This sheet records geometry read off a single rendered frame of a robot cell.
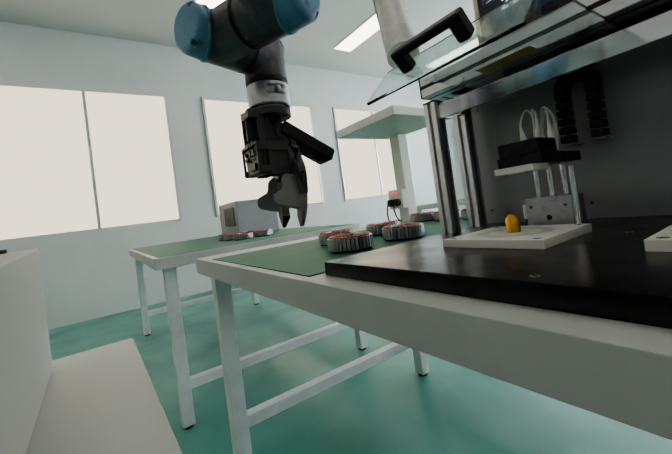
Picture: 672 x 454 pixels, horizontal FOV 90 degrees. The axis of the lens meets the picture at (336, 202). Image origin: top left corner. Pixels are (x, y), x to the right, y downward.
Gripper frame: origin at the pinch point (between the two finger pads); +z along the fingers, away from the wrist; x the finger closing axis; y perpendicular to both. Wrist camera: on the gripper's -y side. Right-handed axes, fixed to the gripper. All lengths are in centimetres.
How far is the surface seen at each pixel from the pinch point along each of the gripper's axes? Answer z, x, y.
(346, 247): 8.0, -7.4, -15.7
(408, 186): -7, -57, -92
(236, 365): 46, -62, -3
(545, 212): 4.5, 27.3, -34.0
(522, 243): 6.6, 32.7, -14.5
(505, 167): -4.0, 25.6, -26.4
